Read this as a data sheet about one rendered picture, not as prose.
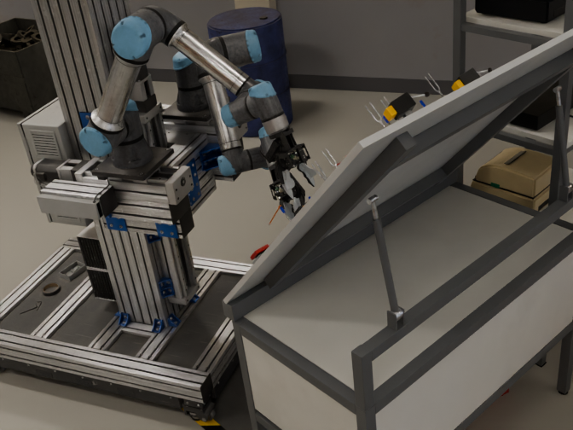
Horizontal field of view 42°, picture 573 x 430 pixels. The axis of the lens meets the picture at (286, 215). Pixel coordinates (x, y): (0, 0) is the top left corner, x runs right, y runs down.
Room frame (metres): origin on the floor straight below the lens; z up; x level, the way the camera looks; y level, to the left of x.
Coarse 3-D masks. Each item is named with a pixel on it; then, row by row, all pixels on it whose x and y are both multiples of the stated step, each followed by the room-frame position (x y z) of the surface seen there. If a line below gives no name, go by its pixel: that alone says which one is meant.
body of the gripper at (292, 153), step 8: (288, 128) 2.07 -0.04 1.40; (272, 136) 2.05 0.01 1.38; (280, 136) 2.04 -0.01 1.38; (288, 136) 2.04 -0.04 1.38; (280, 144) 2.06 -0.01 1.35; (288, 144) 2.02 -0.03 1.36; (296, 144) 2.05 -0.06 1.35; (280, 152) 2.06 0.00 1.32; (288, 152) 2.01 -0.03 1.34; (296, 152) 2.02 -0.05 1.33; (280, 160) 2.04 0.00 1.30; (288, 160) 2.02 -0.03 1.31; (296, 160) 2.02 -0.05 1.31; (304, 160) 2.02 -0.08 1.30; (288, 168) 2.05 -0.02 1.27
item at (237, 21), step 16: (224, 16) 5.39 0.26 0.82; (240, 16) 5.34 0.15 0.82; (256, 16) 5.29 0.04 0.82; (272, 16) 5.24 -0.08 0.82; (208, 32) 5.25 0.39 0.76; (224, 32) 5.07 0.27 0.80; (272, 32) 5.10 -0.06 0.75; (272, 48) 5.09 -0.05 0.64; (256, 64) 5.03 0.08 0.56; (272, 64) 5.08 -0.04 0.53; (272, 80) 5.07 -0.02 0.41; (288, 80) 5.26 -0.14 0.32; (288, 96) 5.20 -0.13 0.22; (288, 112) 5.17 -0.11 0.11; (256, 128) 5.03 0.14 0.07
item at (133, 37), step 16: (128, 16) 2.25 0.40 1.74; (144, 16) 2.26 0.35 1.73; (160, 16) 2.31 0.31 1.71; (112, 32) 2.23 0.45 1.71; (128, 32) 2.20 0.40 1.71; (144, 32) 2.20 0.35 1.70; (160, 32) 2.28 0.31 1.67; (128, 48) 2.20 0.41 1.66; (144, 48) 2.19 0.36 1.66; (128, 64) 2.23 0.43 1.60; (144, 64) 2.25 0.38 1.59; (112, 80) 2.27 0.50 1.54; (128, 80) 2.26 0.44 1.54; (112, 96) 2.27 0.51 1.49; (128, 96) 2.29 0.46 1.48; (96, 112) 2.33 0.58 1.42; (112, 112) 2.28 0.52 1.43; (96, 128) 2.29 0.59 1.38; (112, 128) 2.29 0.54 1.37; (96, 144) 2.29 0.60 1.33; (112, 144) 2.30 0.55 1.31
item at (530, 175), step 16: (496, 160) 2.70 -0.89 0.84; (512, 160) 2.66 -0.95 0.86; (528, 160) 2.65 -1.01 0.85; (544, 160) 2.64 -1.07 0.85; (480, 176) 2.70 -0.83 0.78; (496, 176) 2.64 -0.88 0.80; (512, 176) 2.58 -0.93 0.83; (528, 176) 2.54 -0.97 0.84; (544, 176) 2.56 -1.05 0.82; (496, 192) 2.63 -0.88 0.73; (512, 192) 2.59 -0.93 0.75; (528, 192) 2.53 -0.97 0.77; (544, 192) 2.57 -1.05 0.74
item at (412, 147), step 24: (552, 72) 2.00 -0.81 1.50; (504, 96) 1.86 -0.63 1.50; (528, 96) 2.21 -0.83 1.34; (456, 120) 1.74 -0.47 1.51; (504, 120) 2.28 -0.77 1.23; (408, 144) 1.52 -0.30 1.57; (432, 144) 1.66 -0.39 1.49; (480, 144) 2.35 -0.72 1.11; (384, 168) 1.56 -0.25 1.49; (456, 168) 2.45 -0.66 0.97; (360, 192) 1.62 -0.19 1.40; (408, 192) 2.35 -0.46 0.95; (336, 216) 1.70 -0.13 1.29; (384, 216) 2.27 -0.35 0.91; (312, 240) 1.79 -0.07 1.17; (336, 240) 2.10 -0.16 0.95; (288, 264) 1.89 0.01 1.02
